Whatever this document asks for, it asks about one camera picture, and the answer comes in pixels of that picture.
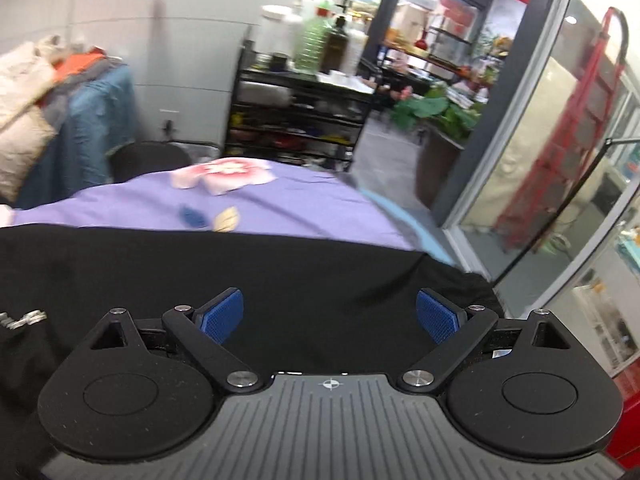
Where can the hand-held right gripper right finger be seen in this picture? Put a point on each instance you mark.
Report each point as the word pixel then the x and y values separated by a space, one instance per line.
pixel 439 314

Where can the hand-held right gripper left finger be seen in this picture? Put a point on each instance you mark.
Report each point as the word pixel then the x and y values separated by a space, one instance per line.
pixel 220 314

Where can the black garment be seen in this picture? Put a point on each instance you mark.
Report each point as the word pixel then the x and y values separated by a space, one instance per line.
pixel 300 280

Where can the light blue mattress cover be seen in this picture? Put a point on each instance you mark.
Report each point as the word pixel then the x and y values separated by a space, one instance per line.
pixel 420 230

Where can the purple floral bedsheet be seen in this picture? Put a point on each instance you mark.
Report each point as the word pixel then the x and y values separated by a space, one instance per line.
pixel 280 200

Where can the brown planter box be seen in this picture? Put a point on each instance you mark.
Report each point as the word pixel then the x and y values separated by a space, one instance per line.
pixel 437 165

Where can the black round stool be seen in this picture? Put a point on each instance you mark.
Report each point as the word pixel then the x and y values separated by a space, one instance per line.
pixel 150 160

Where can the thin black pole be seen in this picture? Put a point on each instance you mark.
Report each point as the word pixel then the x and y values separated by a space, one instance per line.
pixel 575 195

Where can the green leafy plant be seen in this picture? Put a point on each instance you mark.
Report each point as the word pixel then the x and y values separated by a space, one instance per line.
pixel 440 110

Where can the red folding ladder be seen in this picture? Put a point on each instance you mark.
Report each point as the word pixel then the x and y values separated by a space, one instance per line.
pixel 565 150

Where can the red box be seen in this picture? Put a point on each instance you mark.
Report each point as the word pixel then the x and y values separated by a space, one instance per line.
pixel 627 410

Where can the blue jacket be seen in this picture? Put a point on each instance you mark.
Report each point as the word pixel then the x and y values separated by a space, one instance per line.
pixel 95 135

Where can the red vase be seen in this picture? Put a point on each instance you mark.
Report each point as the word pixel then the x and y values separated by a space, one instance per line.
pixel 422 42

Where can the white bottle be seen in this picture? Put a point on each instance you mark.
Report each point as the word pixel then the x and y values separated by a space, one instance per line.
pixel 356 50

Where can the dark brown pump bottle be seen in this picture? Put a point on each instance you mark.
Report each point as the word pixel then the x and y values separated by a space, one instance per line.
pixel 336 45

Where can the orange garment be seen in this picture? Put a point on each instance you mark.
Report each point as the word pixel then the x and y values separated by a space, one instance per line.
pixel 75 65

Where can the green plastic bottle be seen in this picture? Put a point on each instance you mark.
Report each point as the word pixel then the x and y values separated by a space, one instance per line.
pixel 314 40

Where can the large white container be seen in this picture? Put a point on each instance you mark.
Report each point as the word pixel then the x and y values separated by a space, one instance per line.
pixel 280 30

